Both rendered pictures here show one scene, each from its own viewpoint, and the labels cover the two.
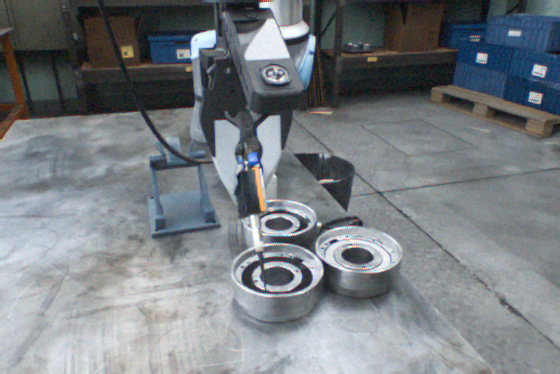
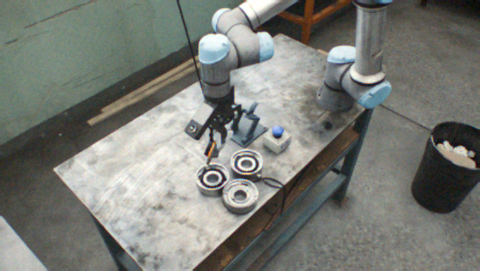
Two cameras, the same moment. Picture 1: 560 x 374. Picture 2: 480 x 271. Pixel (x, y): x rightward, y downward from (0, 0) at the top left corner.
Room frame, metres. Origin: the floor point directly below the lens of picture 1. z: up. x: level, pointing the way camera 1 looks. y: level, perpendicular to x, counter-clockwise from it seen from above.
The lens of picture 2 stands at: (0.15, -0.68, 1.76)
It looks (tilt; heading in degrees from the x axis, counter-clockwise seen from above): 45 degrees down; 59
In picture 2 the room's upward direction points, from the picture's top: straight up
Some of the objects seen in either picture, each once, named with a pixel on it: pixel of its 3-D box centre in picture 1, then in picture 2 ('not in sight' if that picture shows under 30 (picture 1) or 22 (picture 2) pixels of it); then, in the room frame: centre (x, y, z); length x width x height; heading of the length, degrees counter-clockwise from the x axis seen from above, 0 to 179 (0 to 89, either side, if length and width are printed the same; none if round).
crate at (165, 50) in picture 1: (181, 47); not in sight; (4.10, 0.81, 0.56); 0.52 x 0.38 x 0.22; 104
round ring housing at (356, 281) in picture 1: (357, 261); (240, 196); (0.49, -0.10, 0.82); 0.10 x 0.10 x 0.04
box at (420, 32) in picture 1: (410, 25); not in sight; (4.71, -1.27, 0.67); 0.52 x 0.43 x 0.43; 107
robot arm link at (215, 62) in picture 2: not in sight; (215, 58); (0.49, 0.04, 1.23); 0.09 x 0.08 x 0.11; 176
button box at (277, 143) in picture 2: (250, 181); (278, 138); (0.72, 0.05, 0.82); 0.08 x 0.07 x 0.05; 17
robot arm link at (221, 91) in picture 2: not in sight; (215, 84); (0.49, 0.04, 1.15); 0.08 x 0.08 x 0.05
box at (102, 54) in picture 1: (112, 39); not in sight; (3.93, 1.32, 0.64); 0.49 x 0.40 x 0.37; 112
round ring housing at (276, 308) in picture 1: (277, 282); (213, 179); (0.44, 0.00, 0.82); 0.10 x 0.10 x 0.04
